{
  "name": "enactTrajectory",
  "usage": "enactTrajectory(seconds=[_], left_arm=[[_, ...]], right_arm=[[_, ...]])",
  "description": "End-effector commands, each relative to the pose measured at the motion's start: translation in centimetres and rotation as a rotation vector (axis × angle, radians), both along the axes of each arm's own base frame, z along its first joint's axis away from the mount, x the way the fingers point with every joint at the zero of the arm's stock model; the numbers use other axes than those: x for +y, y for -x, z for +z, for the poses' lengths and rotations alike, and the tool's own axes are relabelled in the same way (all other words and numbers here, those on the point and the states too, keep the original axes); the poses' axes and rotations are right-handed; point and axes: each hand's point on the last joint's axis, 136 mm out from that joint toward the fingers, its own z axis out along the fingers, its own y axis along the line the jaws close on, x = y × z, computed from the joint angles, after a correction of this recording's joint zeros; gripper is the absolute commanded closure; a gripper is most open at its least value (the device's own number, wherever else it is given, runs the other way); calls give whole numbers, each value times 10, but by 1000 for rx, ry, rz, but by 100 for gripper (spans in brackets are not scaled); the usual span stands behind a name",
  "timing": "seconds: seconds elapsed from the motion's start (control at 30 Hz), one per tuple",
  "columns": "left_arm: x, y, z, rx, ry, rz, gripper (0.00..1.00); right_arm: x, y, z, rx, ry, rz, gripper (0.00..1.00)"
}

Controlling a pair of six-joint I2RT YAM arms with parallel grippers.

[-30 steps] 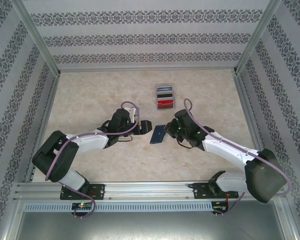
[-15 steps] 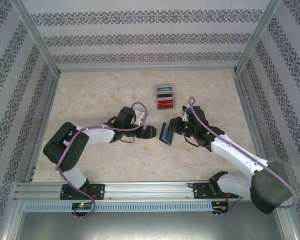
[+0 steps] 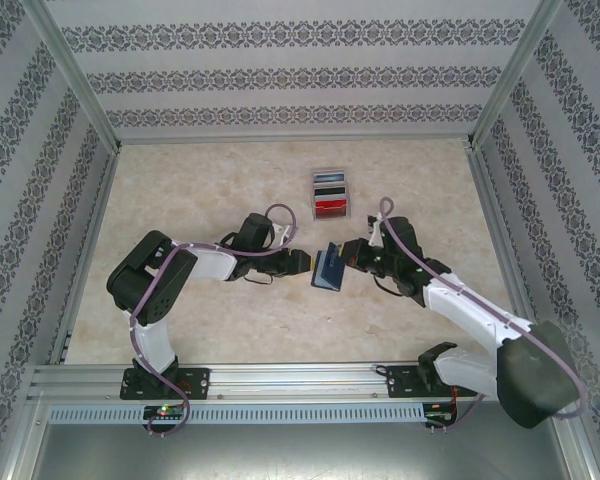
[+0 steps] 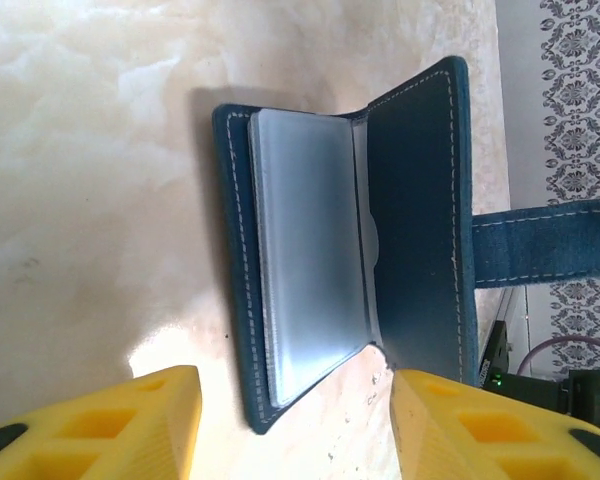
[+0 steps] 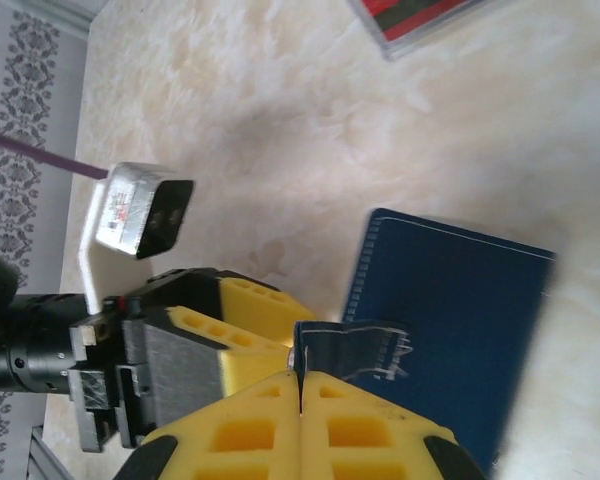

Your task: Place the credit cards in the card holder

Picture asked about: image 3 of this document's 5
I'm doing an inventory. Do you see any clear acrylic tiered card stand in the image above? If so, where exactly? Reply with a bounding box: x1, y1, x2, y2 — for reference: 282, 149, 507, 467
310, 169, 354, 223

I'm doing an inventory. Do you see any aluminium mounting rail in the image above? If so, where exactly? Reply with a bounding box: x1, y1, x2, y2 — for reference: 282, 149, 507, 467
29, 363, 576, 401

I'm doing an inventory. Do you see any aluminium frame post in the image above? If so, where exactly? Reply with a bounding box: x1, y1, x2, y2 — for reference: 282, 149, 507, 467
552, 392, 600, 480
467, 0, 566, 151
22, 0, 124, 151
0, 392, 49, 480

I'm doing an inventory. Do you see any grey slotted cable duct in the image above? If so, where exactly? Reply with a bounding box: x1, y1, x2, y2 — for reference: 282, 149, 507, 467
47, 404, 426, 425

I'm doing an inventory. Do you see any grey metal shelf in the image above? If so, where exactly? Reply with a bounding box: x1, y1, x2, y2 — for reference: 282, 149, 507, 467
32, 423, 574, 480

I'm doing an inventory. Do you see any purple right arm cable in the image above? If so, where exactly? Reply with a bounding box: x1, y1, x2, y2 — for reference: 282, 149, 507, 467
377, 197, 589, 436

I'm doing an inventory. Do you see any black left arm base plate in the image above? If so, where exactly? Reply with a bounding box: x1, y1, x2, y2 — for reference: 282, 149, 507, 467
119, 367, 212, 401

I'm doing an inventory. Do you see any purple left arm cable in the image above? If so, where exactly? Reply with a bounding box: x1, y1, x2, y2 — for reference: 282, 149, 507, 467
129, 202, 301, 439

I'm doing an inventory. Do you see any red credit card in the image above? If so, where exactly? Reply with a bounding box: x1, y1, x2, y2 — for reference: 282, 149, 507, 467
313, 198, 351, 220

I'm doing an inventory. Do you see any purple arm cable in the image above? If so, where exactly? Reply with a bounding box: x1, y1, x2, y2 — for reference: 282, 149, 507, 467
129, 202, 301, 439
377, 197, 589, 436

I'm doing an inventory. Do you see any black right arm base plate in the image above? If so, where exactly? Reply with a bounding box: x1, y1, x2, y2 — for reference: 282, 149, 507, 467
385, 365, 476, 400

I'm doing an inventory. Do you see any aluminium table side rail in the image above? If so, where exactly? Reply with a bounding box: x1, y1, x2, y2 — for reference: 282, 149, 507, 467
467, 141, 534, 331
49, 147, 124, 366

